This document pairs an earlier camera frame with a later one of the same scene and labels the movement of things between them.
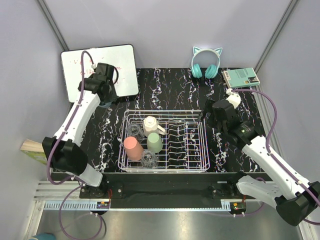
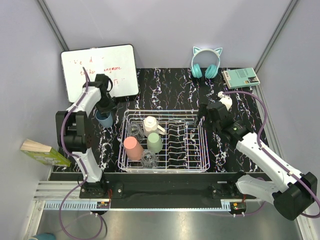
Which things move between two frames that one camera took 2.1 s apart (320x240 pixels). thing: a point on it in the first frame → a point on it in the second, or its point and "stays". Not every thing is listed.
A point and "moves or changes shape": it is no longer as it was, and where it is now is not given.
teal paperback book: (240, 77) stays
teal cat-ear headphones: (211, 71) stays
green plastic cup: (154, 143) stays
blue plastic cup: (106, 105) moves or changes shape
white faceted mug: (150, 125) stays
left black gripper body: (113, 96) → (106, 104)
